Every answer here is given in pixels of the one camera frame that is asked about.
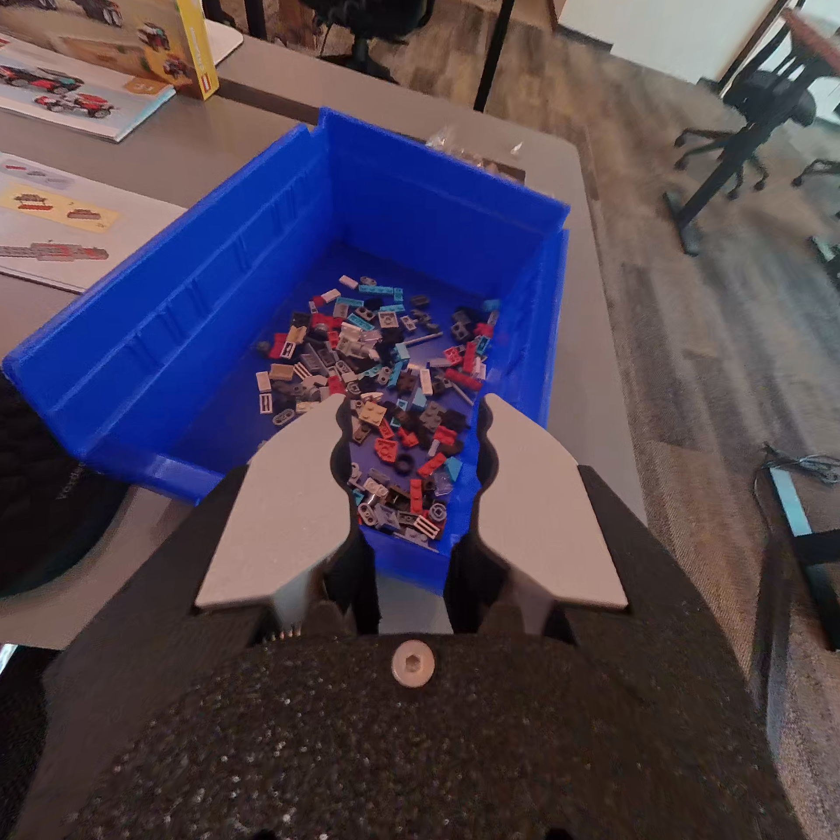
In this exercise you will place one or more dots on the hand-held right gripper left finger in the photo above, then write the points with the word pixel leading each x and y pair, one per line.
pixel 282 512

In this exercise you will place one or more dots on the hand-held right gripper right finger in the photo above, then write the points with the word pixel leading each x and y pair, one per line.
pixel 544 518

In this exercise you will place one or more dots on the pile of small toy bricks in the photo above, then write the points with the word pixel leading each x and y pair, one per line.
pixel 387 387

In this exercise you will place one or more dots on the blue plastic bin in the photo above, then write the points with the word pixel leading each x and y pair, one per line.
pixel 216 315

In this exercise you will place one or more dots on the clear plastic bags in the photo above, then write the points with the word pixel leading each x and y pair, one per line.
pixel 472 152

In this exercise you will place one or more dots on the yellow toy set box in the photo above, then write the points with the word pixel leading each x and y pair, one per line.
pixel 131 39

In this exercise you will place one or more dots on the black mesh pad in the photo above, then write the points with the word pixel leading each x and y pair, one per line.
pixel 52 492

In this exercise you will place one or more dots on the open instruction booklet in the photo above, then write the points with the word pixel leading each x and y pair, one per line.
pixel 65 223

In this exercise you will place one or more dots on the black office chair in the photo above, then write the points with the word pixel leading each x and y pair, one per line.
pixel 761 111

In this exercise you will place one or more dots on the black table leg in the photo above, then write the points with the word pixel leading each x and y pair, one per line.
pixel 495 56

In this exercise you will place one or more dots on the closed instruction booklet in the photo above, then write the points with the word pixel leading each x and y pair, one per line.
pixel 72 92

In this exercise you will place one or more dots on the dark swivel chair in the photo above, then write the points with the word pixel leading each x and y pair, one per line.
pixel 367 26

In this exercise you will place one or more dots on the black desk frame leg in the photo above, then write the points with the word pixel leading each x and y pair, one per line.
pixel 735 131

